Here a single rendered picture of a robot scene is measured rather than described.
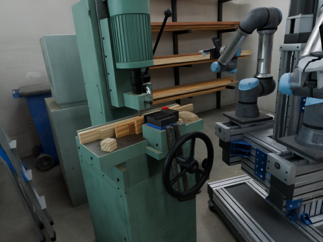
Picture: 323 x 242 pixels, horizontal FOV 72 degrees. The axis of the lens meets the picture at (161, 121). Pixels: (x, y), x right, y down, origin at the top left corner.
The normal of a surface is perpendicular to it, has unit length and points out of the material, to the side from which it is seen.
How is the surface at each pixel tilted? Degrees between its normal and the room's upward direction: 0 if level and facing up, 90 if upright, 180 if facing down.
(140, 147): 90
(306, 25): 90
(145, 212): 90
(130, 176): 90
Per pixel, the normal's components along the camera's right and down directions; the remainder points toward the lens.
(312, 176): 0.28, 0.29
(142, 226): 0.63, 0.21
